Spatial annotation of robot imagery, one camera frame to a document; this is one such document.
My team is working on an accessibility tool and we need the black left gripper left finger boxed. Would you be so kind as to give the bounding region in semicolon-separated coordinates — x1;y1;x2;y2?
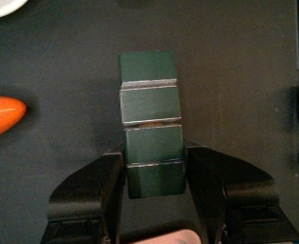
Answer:
40;142;126;244

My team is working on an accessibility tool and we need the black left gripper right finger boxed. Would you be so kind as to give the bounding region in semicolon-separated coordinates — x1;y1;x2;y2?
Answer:
184;140;299;244

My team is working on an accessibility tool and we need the dark green toy sushi roll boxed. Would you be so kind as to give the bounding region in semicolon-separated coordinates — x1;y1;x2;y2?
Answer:
117;50;188;200

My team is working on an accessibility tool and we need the white plate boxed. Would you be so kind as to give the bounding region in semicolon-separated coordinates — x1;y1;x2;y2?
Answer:
0;0;30;21

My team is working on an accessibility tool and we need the pink toy food piece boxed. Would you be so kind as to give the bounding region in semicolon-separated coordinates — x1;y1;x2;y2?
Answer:
130;229;204;244

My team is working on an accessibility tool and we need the orange toy carrot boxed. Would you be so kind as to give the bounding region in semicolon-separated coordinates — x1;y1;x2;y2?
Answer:
0;95;29;143

